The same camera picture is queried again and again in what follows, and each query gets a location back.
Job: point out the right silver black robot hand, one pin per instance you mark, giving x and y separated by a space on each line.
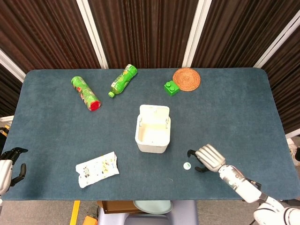
209 157

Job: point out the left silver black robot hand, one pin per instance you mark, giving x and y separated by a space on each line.
5 171

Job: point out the small white bottle cap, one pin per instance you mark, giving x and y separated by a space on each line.
187 165

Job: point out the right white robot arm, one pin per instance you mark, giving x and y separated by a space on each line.
243 185

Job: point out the white square container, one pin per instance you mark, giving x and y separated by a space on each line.
152 138

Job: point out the green chip can red lid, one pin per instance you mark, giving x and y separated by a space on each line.
84 92

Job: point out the grey plastic stool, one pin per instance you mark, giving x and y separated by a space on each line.
182 213

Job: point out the blue felt table cloth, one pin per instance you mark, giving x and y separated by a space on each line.
58 131

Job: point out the pale green round plate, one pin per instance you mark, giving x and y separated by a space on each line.
152 206

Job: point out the brown folding screen panel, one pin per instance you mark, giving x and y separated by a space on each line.
42 35
236 30
145 32
286 82
5 93

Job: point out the green toy building brick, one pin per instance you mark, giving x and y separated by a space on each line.
171 88

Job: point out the round woven rattan coaster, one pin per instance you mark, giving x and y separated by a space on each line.
187 78

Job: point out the white printed snack bag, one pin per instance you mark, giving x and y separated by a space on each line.
98 170

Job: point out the orange plastic object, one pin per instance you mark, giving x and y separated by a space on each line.
90 220

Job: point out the brown cardboard box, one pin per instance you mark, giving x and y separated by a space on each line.
114 206

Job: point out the green plastic drink bottle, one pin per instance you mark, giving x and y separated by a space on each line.
123 80

